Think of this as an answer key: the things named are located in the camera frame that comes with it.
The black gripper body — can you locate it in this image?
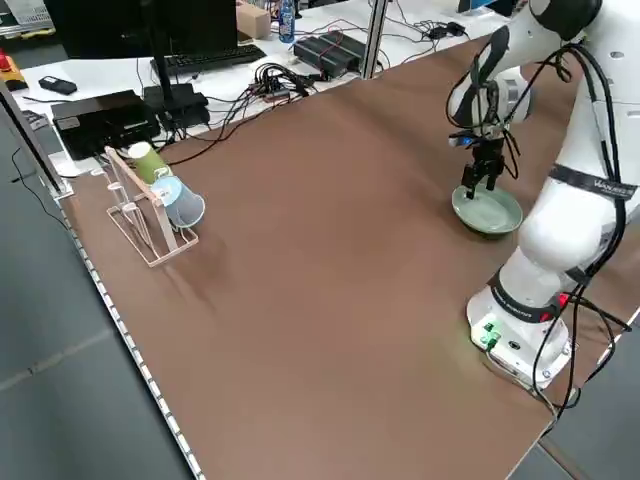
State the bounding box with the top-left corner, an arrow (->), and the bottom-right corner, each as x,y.
469,135 -> 506,170

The green plate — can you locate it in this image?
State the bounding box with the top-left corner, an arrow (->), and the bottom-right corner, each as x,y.
451,182 -> 524,237

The small black adapter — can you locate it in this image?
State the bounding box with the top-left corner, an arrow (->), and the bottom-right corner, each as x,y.
428,22 -> 467,41

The black power brick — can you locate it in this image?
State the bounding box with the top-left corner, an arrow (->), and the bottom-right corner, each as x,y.
293,37 -> 361,80
319,30 -> 370,64

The blue bottle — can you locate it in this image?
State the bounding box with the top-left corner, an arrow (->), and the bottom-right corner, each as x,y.
278,0 -> 298,44

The cardboard box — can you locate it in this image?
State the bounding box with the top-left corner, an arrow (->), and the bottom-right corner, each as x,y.
235,3 -> 273,44

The black keyboard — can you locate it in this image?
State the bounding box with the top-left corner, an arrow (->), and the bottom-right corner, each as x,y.
149,43 -> 269,77

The translucent blue cup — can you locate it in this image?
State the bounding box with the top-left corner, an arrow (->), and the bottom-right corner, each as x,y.
149,175 -> 207,231

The green cup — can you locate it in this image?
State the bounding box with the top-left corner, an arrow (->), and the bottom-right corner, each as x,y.
127,141 -> 172,184

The black flat box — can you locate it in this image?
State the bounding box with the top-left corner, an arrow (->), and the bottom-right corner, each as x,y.
51,89 -> 162,161

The black monitor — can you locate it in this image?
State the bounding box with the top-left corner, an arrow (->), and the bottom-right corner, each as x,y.
43,0 -> 239,126

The small black remote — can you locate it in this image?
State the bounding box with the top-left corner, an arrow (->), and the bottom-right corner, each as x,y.
38,74 -> 79,95

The red emergency stop button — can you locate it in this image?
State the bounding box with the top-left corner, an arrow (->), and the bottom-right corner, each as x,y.
0,47 -> 26,91

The aluminium post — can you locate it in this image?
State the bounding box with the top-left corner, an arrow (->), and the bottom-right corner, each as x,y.
358,0 -> 389,81

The cable hub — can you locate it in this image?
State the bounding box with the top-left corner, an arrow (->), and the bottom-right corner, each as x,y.
247,74 -> 321,101

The wooden wire cup rack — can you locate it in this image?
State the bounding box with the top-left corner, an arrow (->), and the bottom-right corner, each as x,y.
92,146 -> 200,269

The grey metal frame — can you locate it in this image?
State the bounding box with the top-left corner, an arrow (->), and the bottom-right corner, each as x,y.
0,79 -> 72,197

